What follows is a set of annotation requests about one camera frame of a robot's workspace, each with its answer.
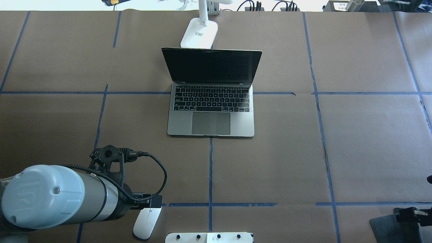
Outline black mouse pad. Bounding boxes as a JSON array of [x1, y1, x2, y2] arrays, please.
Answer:
[[369, 214, 432, 243]]

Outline white wireless mouse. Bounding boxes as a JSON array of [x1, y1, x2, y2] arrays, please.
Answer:
[[133, 208, 161, 240]]

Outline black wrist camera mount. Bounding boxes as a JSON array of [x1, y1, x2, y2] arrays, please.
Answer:
[[89, 145, 139, 187]]

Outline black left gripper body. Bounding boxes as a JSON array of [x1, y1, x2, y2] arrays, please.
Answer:
[[130, 192, 162, 210]]

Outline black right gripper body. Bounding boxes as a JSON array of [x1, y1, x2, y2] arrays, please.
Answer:
[[394, 207, 432, 226]]

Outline grey laptop computer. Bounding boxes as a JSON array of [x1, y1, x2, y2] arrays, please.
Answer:
[[161, 47, 262, 137]]

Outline black power strip plugs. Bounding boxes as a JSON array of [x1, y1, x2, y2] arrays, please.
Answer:
[[230, 0, 300, 12]]

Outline orange black tool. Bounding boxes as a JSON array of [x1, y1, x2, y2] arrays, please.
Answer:
[[102, 0, 129, 6]]

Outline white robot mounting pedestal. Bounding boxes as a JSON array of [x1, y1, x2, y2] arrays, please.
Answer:
[[165, 232, 254, 243]]

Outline silver metal cylinder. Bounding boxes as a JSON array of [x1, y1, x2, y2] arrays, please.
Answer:
[[345, 0, 365, 12]]

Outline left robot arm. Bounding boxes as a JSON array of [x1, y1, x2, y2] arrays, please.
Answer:
[[1, 165, 162, 235]]

